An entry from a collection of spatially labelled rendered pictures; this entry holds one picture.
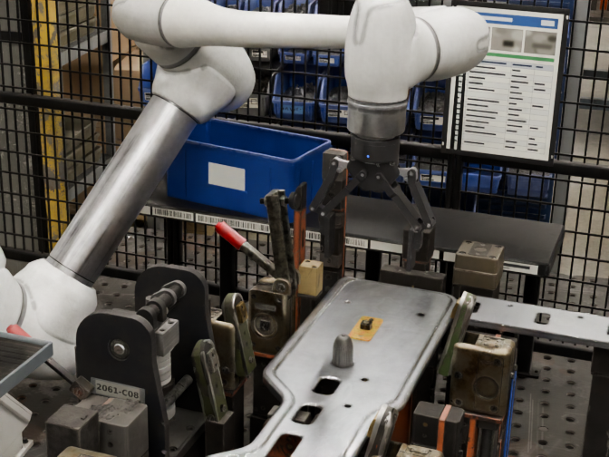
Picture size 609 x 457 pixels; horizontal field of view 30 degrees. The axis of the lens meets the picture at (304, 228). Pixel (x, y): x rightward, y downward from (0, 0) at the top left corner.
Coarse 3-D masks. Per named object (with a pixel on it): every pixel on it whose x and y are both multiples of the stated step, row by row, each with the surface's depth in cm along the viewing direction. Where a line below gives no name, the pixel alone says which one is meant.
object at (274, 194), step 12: (276, 192) 184; (276, 204) 182; (276, 216) 183; (276, 228) 184; (288, 228) 186; (276, 240) 185; (288, 240) 187; (276, 252) 185; (288, 252) 188; (276, 264) 186; (288, 264) 189; (276, 276) 187; (288, 276) 186
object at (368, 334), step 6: (360, 318) 190; (366, 318) 190; (372, 318) 190; (378, 318) 190; (360, 324) 186; (366, 324) 186; (372, 324) 188; (378, 324) 188; (354, 330) 185; (360, 330) 185; (366, 330) 186; (372, 330) 186; (354, 336) 183; (360, 336) 183; (366, 336) 183; (372, 336) 184
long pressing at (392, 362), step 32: (352, 288) 202; (384, 288) 202; (416, 288) 203; (320, 320) 189; (352, 320) 190; (384, 320) 190; (416, 320) 190; (448, 320) 191; (288, 352) 178; (320, 352) 179; (384, 352) 179; (416, 352) 179; (288, 384) 169; (352, 384) 169; (384, 384) 169; (416, 384) 172; (288, 416) 160; (320, 416) 160; (352, 416) 161; (256, 448) 152; (320, 448) 153; (352, 448) 153
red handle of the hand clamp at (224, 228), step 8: (224, 224) 189; (224, 232) 188; (232, 232) 188; (232, 240) 188; (240, 240) 188; (240, 248) 189; (248, 248) 188; (248, 256) 189; (256, 256) 188; (264, 256) 189; (264, 264) 188; (272, 264) 189; (272, 272) 188
